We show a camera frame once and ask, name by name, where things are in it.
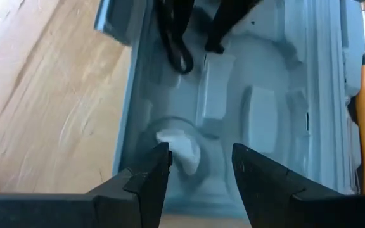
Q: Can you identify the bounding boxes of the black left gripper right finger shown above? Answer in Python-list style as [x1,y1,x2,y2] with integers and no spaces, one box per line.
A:
[232,143,365,228]

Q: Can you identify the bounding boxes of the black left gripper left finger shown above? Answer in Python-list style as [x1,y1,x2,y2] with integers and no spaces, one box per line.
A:
[0,141,173,228]

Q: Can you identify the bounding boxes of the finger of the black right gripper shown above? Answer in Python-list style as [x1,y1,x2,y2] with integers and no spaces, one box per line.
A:
[155,0,195,75]
[203,0,263,54]

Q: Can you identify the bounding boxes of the grey plastic tool case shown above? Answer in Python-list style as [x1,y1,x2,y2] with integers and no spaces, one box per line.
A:
[93,0,365,219]

